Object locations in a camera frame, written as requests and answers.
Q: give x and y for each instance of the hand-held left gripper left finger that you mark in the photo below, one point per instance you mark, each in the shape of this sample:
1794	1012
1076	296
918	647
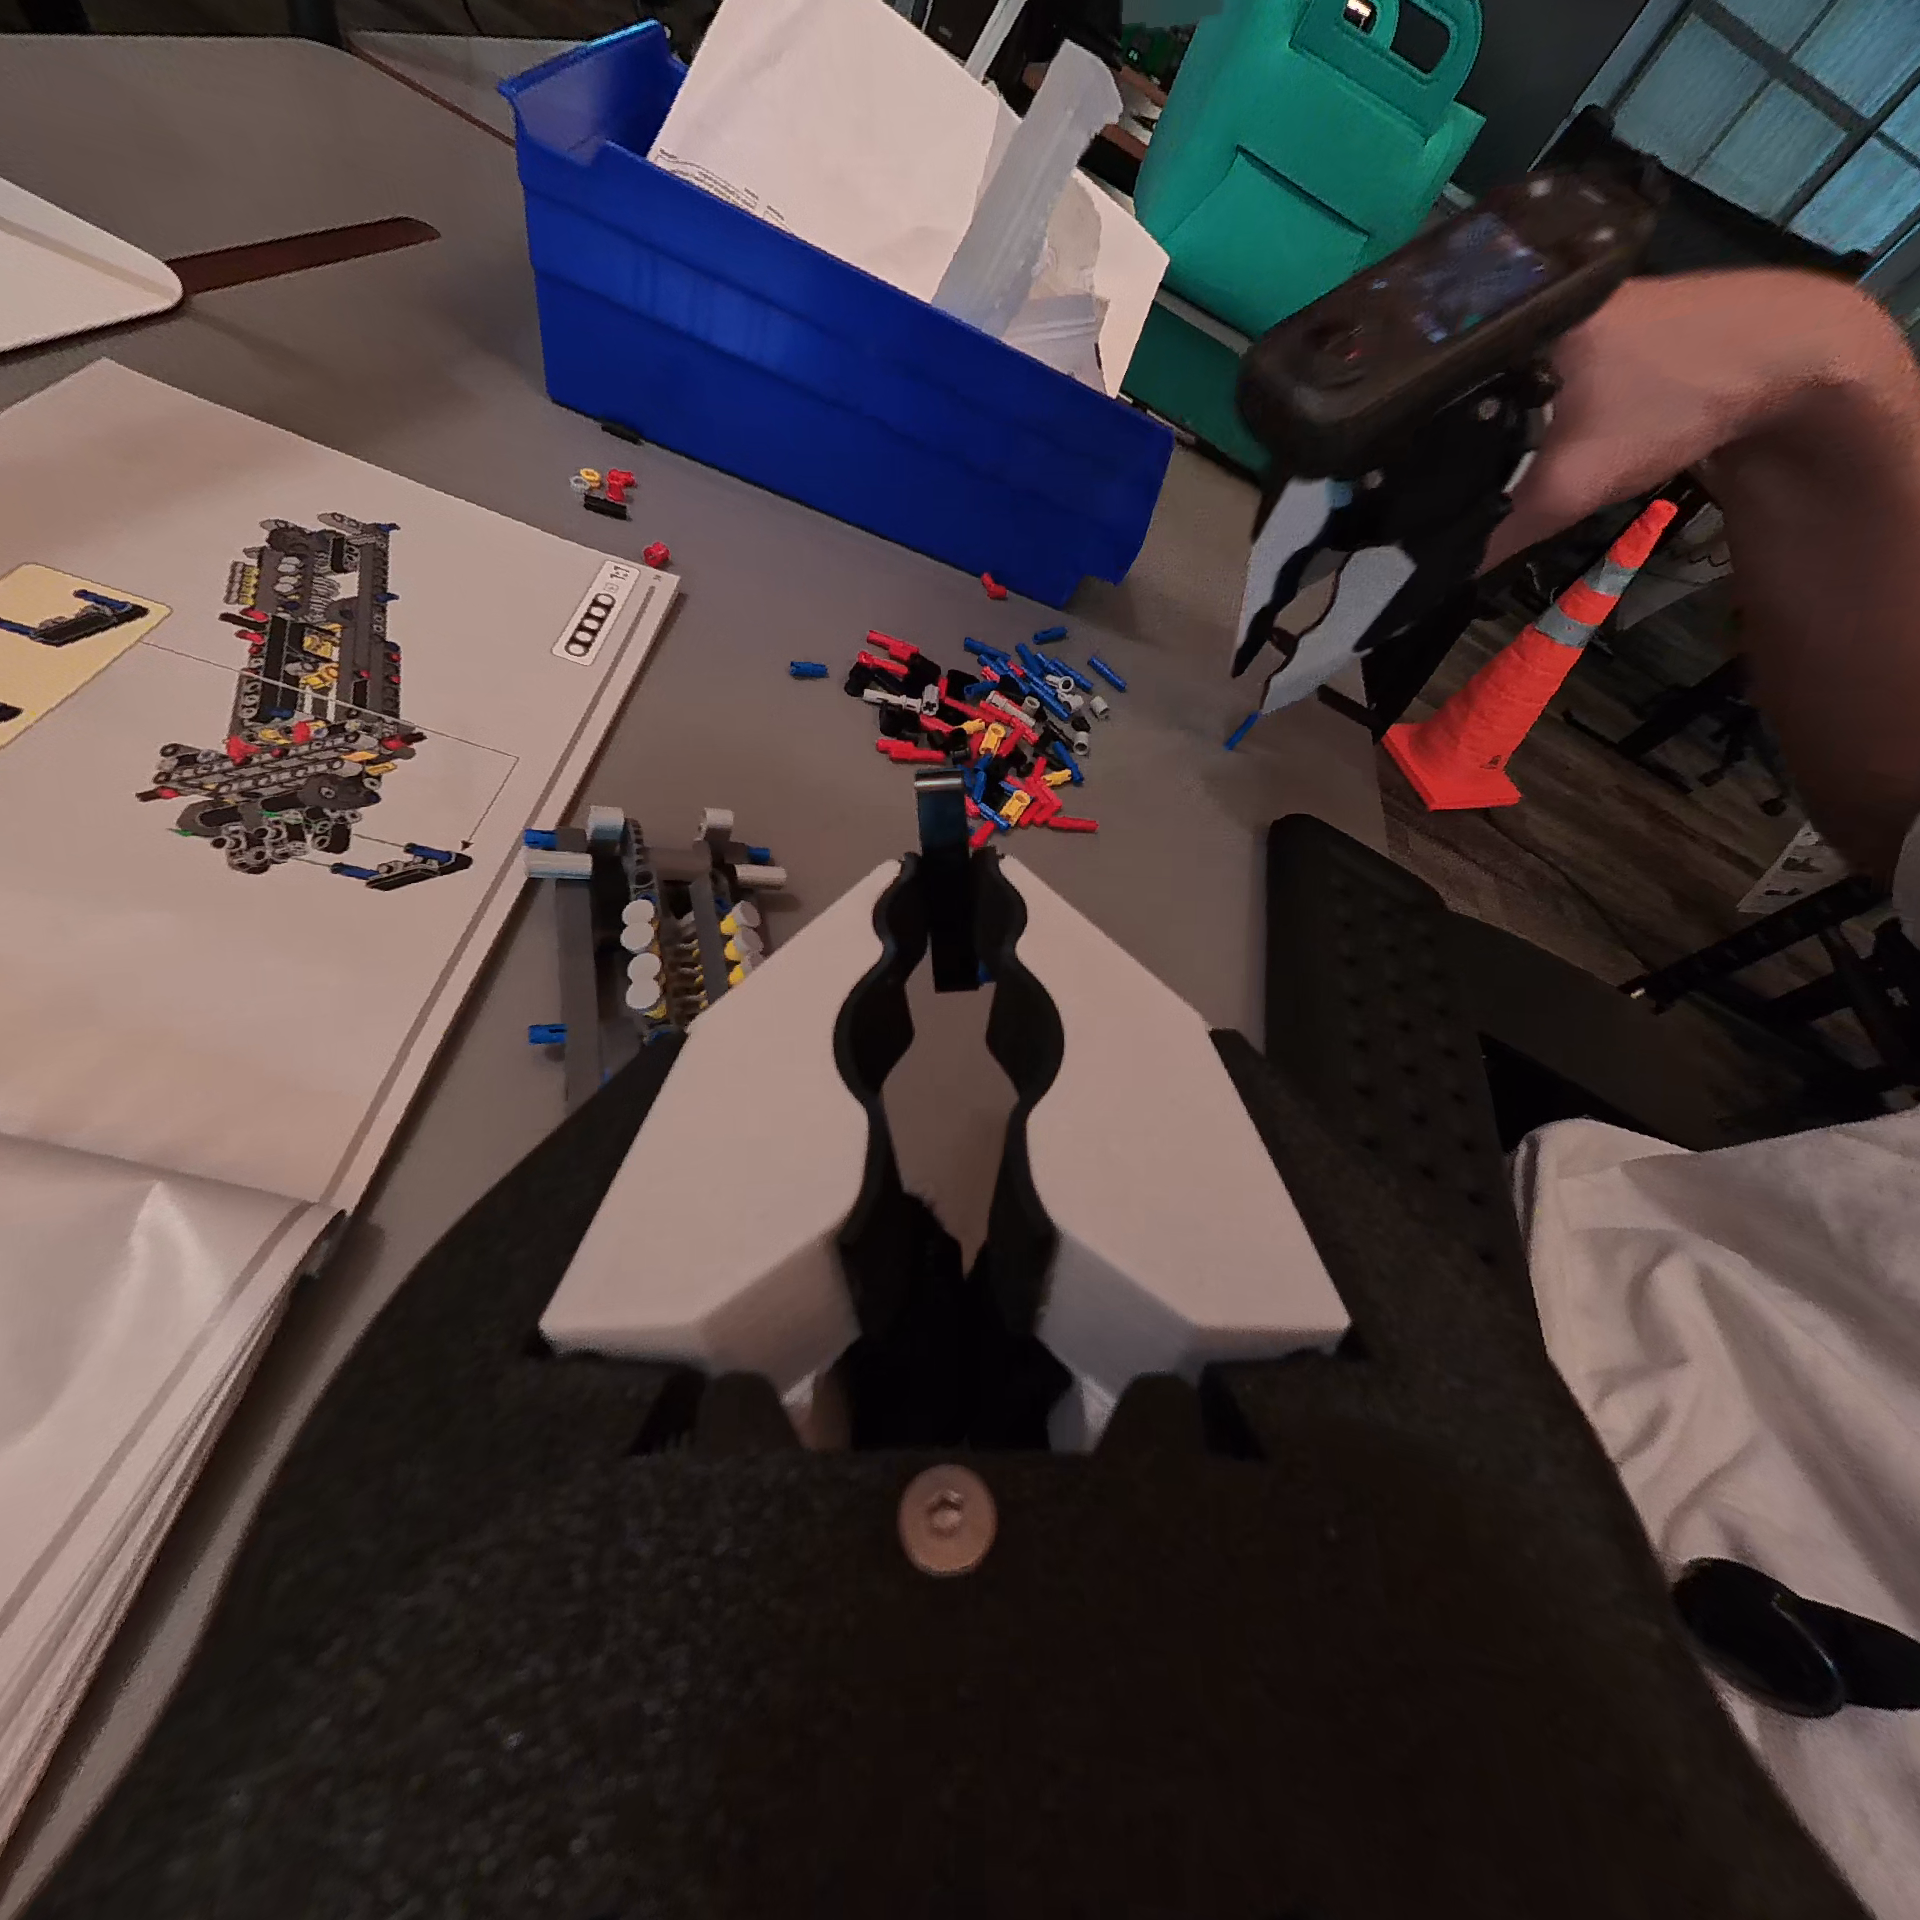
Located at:
704	1213

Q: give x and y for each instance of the person's right hand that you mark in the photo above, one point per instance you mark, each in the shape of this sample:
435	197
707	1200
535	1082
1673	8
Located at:
1681	389

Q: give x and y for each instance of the black perforated panel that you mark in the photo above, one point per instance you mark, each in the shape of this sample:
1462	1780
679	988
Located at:
1382	975

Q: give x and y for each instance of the clear plastic bag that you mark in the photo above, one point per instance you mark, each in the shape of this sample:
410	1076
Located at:
1035	180

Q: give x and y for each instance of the black badge reel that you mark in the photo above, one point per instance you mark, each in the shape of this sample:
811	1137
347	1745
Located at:
1769	1635

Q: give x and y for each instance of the long lego chassis assembly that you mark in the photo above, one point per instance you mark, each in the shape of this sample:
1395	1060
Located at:
660	931

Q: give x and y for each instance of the pile of mixed lego pieces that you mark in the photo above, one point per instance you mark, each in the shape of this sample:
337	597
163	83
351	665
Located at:
974	721

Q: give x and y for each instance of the orange traffic cone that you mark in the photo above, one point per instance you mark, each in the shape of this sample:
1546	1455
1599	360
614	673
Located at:
1499	690

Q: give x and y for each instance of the blue plastic bin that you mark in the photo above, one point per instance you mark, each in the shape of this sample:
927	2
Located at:
825	376

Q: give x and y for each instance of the short black lego beam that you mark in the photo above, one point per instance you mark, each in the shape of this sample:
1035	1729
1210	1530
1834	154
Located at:
950	901

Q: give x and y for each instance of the small red yellow lego cluster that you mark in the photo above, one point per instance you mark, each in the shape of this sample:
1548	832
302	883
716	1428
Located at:
604	490

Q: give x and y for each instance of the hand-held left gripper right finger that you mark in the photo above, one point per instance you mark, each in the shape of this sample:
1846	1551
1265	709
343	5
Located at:
1184	1213

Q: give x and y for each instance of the lego instruction sheet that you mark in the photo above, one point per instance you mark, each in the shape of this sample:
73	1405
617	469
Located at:
224	975

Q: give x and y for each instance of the crumpled white paper bag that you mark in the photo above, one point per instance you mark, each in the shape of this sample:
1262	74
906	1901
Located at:
810	136

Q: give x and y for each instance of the teal carrier box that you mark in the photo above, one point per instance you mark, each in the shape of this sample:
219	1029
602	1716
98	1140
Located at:
1289	194

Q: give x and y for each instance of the person's torso in white shirt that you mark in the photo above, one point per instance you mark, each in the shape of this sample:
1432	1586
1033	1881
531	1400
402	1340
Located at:
1769	1349

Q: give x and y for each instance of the person's right forearm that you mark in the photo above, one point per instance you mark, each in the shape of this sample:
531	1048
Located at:
1846	629

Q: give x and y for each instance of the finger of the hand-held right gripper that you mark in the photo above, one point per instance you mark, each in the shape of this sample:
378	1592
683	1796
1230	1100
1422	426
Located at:
1350	629
1276	555

